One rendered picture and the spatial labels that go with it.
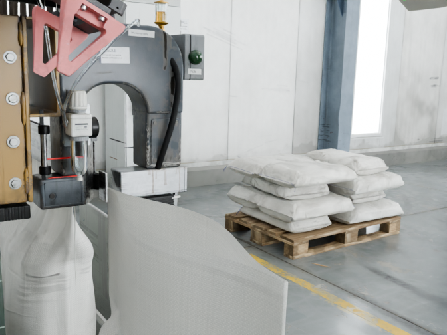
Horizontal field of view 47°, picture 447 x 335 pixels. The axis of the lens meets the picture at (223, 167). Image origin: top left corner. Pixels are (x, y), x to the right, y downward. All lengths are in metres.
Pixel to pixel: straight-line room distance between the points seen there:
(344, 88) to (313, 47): 0.65
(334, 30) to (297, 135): 1.41
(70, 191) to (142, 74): 0.25
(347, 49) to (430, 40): 2.20
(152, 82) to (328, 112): 5.95
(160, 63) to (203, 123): 4.79
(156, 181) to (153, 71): 0.22
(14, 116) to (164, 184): 0.31
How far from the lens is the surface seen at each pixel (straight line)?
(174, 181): 1.04
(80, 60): 0.56
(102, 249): 1.99
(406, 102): 8.19
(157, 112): 1.01
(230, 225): 4.17
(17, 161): 0.94
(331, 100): 6.85
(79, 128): 0.89
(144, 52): 0.99
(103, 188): 1.00
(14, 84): 0.92
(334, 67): 6.83
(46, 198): 0.95
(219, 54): 5.87
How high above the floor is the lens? 1.25
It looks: 10 degrees down
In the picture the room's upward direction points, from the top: 2 degrees clockwise
